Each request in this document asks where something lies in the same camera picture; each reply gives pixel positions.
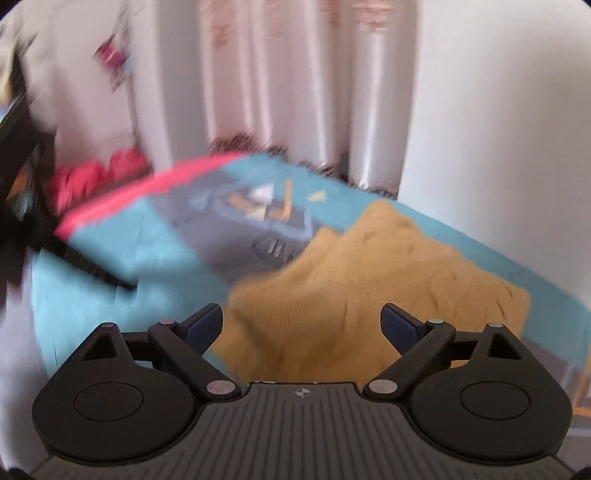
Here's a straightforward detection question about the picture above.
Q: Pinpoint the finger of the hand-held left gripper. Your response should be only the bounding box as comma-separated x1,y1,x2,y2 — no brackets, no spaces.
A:
41,233,138,292

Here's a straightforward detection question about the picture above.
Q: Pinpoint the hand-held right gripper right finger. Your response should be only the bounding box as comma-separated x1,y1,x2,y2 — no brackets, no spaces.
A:
364,303,527,400

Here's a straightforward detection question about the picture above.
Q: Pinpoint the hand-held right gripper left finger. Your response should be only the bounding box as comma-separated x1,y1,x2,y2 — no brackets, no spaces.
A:
79,303,242,400

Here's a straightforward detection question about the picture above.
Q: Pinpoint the mustard cable-knit cardigan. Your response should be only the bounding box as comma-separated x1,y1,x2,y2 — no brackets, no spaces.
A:
212,200,532,384

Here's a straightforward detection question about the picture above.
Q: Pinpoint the blue patterned bed sheet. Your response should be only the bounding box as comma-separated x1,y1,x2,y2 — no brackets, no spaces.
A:
30,152,591,407

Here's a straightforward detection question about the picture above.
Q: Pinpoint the red cloth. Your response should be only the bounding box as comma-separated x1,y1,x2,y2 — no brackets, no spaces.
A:
48,148,152,214

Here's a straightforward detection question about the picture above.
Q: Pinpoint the white satin curtain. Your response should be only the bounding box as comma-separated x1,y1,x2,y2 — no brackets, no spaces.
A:
124,0,423,195

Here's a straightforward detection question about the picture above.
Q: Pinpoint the red wall ornament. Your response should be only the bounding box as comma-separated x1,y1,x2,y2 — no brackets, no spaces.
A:
93,37,136,90

